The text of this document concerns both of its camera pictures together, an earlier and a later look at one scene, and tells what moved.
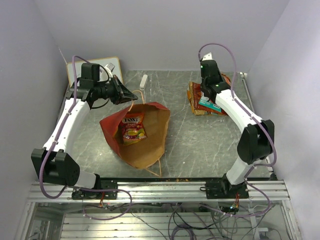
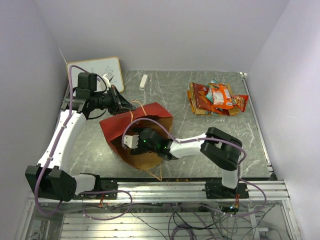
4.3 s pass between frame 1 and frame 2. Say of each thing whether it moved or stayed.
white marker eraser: stayed
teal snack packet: moved
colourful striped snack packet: moved
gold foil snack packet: stayed
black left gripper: moved
